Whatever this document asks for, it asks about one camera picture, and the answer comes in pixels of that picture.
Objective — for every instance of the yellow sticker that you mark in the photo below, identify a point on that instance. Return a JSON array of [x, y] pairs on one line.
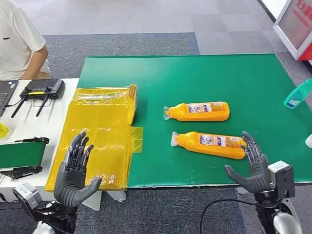
[[3, 130]]

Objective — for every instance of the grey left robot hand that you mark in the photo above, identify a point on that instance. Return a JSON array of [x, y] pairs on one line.
[[70, 184]]

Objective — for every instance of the dark laptop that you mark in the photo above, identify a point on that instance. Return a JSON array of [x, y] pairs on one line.
[[6, 93]]

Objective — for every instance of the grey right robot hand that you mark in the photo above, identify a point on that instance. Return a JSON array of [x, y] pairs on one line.
[[258, 174]]

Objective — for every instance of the yellow plastic-wrapped cardboard box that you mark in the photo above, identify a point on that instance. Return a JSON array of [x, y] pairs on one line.
[[102, 122]]

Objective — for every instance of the white table foot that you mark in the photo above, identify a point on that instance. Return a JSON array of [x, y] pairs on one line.
[[119, 195], [239, 191]]

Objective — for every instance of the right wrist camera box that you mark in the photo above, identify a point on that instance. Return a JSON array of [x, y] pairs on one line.
[[282, 181]]

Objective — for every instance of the white table leg panel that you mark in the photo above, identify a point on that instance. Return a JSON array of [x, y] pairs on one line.
[[94, 203]]

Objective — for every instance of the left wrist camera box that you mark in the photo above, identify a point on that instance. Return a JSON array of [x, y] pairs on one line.
[[28, 193]]

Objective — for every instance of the orange bottle with clear cap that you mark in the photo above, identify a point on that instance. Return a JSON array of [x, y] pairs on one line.
[[209, 145], [195, 113]]

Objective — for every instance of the red and white display stand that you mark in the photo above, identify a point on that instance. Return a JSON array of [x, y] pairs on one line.
[[296, 25]]

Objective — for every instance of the teal plastic bottle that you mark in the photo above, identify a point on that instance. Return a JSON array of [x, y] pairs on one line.
[[297, 95]]

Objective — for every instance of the black controller with antennas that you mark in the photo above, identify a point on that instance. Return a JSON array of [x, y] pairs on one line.
[[42, 87]]

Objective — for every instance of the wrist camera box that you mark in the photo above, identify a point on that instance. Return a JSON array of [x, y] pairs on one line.
[[282, 181], [28, 193]]

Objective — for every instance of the green table mat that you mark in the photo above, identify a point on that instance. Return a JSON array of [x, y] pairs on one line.
[[195, 74]]

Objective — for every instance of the green conveyor belt unit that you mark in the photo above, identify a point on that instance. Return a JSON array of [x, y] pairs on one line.
[[19, 155]]

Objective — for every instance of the small white object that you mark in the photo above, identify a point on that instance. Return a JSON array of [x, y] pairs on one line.
[[309, 142]]

